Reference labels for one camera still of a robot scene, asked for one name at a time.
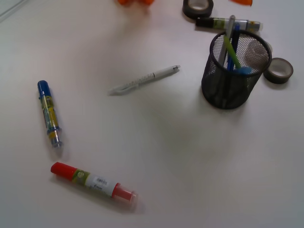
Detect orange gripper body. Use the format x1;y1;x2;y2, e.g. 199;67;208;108
116;0;254;6

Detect white dotted pen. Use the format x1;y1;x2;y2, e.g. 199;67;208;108
108;65;181;96

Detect green mechanical pencil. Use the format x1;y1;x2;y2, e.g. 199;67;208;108
223;35;241;68

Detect silver white capped pen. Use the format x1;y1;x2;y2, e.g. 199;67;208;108
218;15;236;67

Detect blue black ballpoint pen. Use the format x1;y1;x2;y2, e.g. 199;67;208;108
227;23;241;71

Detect light blue capped pen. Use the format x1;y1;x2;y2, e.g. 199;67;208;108
234;67;252;75

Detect black mesh pen holder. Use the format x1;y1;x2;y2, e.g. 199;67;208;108
201;30;272;110

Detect black tape roll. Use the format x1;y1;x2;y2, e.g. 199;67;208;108
182;0;214;19

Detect black whiteboard marker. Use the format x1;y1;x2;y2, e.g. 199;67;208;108
196;18;263;32

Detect blue whiteboard marker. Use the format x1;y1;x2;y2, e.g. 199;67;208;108
38;80;62;148

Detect brown tape roll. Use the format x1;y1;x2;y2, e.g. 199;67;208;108
263;57;294;84

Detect red whiteboard marker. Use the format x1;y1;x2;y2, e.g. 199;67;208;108
50;162;138;209

